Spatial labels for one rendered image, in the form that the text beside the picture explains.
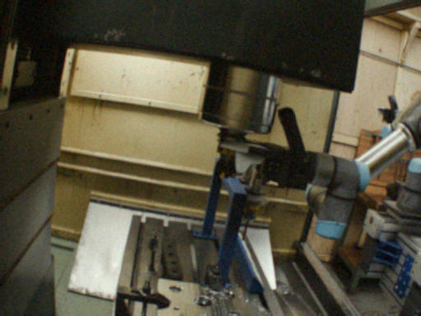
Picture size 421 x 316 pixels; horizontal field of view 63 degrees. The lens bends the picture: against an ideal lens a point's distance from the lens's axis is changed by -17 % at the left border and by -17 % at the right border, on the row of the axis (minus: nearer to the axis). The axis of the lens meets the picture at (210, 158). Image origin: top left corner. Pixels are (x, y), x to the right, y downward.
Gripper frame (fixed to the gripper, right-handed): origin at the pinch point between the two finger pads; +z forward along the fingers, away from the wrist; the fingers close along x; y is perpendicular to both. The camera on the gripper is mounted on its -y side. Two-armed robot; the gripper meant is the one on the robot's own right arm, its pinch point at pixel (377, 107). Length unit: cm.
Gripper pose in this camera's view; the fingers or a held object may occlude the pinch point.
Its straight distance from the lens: 228.4
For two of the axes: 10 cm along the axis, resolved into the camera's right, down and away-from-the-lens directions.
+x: 9.6, -0.1, 2.7
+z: -2.7, -2.3, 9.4
